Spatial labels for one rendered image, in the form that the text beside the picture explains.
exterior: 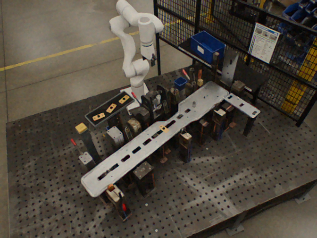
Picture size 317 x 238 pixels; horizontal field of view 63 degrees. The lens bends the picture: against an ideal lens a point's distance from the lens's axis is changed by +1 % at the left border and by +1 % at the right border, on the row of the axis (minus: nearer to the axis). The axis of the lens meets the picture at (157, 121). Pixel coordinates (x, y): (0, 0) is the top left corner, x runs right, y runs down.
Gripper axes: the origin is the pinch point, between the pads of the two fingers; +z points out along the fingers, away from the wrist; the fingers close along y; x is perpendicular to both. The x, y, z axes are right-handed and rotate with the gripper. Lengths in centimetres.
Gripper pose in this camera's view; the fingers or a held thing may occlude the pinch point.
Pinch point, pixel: (148, 61)
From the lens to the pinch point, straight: 185.6
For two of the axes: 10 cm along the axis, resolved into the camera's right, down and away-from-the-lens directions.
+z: 0.5, 6.1, 7.9
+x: 7.4, -5.5, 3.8
